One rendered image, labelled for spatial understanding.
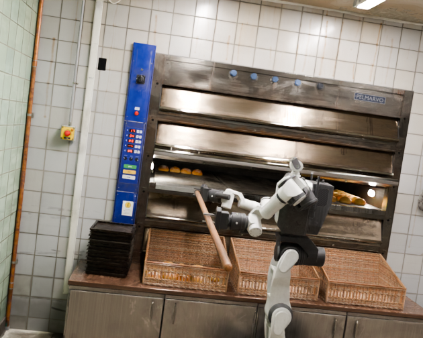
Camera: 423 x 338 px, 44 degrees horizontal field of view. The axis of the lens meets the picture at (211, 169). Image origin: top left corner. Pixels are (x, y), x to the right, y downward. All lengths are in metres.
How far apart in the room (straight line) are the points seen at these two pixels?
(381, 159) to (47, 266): 2.59
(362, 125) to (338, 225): 0.77
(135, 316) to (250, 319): 0.73
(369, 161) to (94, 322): 2.27
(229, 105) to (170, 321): 1.56
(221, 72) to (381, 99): 1.21
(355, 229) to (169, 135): 1.58
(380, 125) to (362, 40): 0.65
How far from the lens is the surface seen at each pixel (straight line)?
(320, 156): 3.96
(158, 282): 3.43
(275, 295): 3.07
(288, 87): 3.90
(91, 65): 3.79
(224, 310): 3.46
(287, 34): 3.93
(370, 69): 4.09
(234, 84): 3.83
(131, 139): 3.74
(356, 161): 4.05
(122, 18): 3.84
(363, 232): 4.15
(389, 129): 4.14
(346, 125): 4.01
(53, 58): 3.85
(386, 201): 4.20
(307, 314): 3.59
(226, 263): 1.76
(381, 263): 4.16
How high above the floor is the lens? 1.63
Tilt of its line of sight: 4 degrees down
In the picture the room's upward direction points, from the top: 8 degrees clockwise
